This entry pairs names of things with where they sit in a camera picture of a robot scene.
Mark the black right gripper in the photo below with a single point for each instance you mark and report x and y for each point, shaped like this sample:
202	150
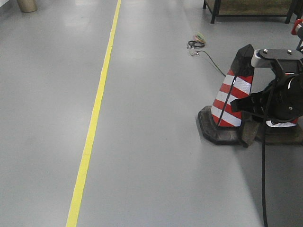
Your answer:
282	104

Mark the dark brake pad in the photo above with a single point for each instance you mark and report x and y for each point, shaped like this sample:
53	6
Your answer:
247	131

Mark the red white traffic cone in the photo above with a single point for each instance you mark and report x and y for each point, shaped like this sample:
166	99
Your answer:
220	125

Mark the cardboard tube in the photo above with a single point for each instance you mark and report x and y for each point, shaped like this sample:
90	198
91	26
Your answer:
27	6

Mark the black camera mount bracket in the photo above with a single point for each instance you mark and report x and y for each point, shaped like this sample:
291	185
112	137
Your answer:
285	63

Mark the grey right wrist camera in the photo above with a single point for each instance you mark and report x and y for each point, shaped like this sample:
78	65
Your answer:
258	62

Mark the black frame wooden bench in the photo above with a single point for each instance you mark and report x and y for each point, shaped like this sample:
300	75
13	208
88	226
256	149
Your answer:
254	8

